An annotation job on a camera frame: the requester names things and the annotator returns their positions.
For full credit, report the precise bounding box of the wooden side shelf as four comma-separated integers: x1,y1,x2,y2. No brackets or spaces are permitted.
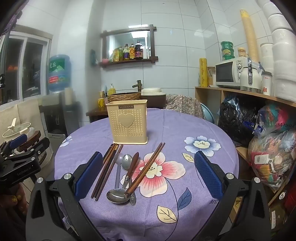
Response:
194,86,296,209

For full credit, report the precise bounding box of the white microwave oven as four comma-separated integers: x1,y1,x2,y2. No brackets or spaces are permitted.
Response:
215,57,253,89

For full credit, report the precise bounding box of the bronze faucet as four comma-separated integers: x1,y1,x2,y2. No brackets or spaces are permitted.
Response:
132,80,142,92

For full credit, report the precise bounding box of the brown chopstick pair right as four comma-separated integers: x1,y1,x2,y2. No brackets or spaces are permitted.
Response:
125,143,165,196

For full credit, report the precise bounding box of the brown chopstick bundle left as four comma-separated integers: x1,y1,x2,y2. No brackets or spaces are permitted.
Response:
91,144,123,201

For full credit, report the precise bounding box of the small steel spoon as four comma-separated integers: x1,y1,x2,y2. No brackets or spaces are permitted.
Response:
122,154,137,205

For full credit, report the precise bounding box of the wooden framed mirror shelf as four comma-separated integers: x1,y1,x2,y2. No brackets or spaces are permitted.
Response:
99,25,159,68

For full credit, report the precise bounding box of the stack of white cups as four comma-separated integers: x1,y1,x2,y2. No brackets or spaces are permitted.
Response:
256,0,296,102

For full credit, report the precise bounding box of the beige perforated cutlery holder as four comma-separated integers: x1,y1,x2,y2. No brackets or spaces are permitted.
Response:
106,99,148,145

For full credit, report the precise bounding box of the woven basket sink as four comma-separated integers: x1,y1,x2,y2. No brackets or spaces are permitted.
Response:
107,92,141,102

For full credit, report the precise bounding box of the black garbage bag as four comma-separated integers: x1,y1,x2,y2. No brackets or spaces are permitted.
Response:
218,94,265,147

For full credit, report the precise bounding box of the purple floral tablecloth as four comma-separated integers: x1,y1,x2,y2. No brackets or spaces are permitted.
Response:
54,108,240,241

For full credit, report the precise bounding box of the translucent plastic spoon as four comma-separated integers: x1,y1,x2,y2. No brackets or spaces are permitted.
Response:
114,153,124,189

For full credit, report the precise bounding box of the blue water jug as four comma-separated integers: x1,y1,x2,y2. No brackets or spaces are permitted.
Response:
48,54,71,92

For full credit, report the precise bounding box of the yellow paper roll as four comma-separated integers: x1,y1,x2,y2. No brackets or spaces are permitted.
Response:
199,58,208,87

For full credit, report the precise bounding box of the water dispenser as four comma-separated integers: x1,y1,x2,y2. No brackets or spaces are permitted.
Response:
38,91,80,140

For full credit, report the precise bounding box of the wooden handled steel spoon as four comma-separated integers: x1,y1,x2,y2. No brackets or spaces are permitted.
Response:
106,152,139,204

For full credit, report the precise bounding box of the colourful trash bag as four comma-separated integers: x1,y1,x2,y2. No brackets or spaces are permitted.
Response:
244,103,295,189

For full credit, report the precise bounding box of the yellow mug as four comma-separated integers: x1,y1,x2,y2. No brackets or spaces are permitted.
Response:
97,98,105,112

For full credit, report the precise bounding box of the green noodle cup stack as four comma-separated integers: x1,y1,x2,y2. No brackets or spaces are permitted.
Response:
221,41,235,61

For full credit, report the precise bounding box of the floral fabric chair cover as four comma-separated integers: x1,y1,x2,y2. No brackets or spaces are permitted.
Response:
165,94,205,119

